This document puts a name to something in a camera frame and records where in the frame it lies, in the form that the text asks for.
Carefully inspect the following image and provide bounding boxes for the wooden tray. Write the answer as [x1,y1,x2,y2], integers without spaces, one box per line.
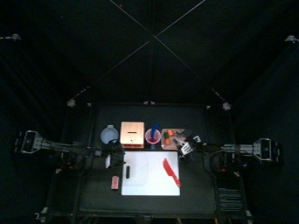
[160,128,188,151]

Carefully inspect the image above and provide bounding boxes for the grey bowl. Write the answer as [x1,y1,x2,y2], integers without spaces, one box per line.
[99,124,120,145]

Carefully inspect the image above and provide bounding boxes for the red wooden drawer box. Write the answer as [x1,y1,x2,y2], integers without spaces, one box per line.
[119,121,146,150]

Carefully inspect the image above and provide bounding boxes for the red plastic cup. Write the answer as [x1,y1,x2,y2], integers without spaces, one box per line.
[144,128,163,145]

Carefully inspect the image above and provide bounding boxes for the white cutting board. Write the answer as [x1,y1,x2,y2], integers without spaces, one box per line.
[120,150,182,197]

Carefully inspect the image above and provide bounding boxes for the red toy knife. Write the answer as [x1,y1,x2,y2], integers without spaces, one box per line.
[162,157,183,188]

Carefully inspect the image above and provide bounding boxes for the printed label sticker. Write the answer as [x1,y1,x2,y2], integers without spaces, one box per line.
[216,186,246,214]

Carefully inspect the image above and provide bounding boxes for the blue utensil handle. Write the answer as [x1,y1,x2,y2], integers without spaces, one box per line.
[151,123,160,142]

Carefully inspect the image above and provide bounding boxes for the thin diagonal brace wire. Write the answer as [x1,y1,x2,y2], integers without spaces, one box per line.
[107,0,228,103]
[72,0,207,100]

